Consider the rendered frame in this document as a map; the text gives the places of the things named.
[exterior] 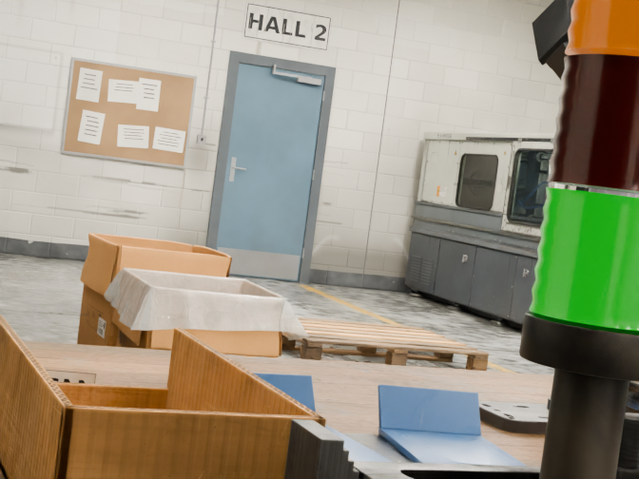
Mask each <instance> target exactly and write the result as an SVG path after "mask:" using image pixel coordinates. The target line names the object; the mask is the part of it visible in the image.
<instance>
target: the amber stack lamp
mask: <svg viewBox="0 0 639 479"><path fill-rule="evenodd" d="M568 36H569V43H568V45H567V48H566V50H565V53H566V54H567V55H573V54H617V55H630V56H639V0H574V2H573V5H572V7H571V25H570V27H569V29H568Z"/></svg>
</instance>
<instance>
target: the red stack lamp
mask: <svg viewBox="0 0 639 479"><path fill-rule="evenodd" d="M564 62H565V70H564V73H563V75H562V77H561V83H562V91H561V93H560V96H559V98H558V103H559V111H558V114H557V116H556V119H555V124H556V132H555V134H554V137H553V139H552V144H553V153H552V157H551V159H550V166H551V173H550V176H549V177H548V180H547V182H553V183H559V184H565V185H572V186H579V187H586V188H593V189H600V190H608V191H615V192H623V193H631V194H638V195H639V56H630V55H617V54H573V55H568V56H566V57H564Z"/></svg>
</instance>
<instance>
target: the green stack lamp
mask: <svg viewBox="0 0 639 479"><path fill-rule="evenodd" d="M546 191H547V199H546V202H545V204H544V207H543V211H544V220H543V222H542V225H541V227H540V232H541V241H540V243H539V245H538V248H537V252H538V262H537V263H536V266H535V268H534V272H535V282H534V284H533V287H532V304H531V306H530V309H529V310H530V311H531V312H534V313H537V314H540V315H542V316H549V317H554V318H558V319H563V320H567V321H572V322H578V323H583V324H589V325H594V326H601V327H608V328H614V329H622V330H630V331H639V198H634V197H626V196H619V195H612V194H603V193H595V192H588V191H579V190H570V189H562V188H552V187H546Z"/></svg>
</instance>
